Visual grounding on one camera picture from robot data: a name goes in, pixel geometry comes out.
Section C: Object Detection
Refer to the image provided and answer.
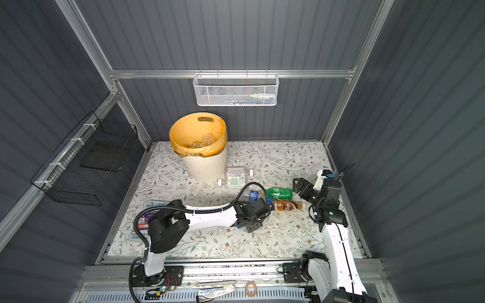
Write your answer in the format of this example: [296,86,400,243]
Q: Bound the clear bottle blue label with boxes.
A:
[246,191,263,202]

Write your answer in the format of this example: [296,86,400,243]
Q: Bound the brown coffee bottle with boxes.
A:
[272,199,305,212]

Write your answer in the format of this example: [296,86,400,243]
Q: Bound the green plastic bottle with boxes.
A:
[266,187,293,200]

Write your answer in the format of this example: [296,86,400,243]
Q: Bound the clear bottle white label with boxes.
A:
[217,176,247,189]

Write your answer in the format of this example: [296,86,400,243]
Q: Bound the square clear bottle white cap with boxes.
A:
[225,166,254,177]

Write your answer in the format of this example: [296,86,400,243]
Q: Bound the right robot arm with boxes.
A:
[293,175,378,302]

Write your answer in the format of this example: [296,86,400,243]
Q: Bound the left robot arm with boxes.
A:
[133,182,274,277]

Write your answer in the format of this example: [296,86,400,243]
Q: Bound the white ribbed trash bin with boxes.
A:
[182,148,227,183]

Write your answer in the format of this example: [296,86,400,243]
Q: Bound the orange bin liner bag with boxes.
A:
[169,112,228,157]

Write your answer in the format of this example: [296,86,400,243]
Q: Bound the tape roll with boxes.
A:
[245,282,258,297]

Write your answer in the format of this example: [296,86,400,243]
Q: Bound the silver foil wrapper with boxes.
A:
[196,285,236,302]

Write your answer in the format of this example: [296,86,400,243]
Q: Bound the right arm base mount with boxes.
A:
[277,261,307,284]

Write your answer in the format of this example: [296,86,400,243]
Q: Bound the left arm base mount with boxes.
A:
[130,265,184,287]

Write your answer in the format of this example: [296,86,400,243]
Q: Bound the white wire wall basket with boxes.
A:
[193,73,280,107]

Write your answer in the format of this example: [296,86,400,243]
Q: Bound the black wire side basket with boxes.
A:
[31,114,139,207]

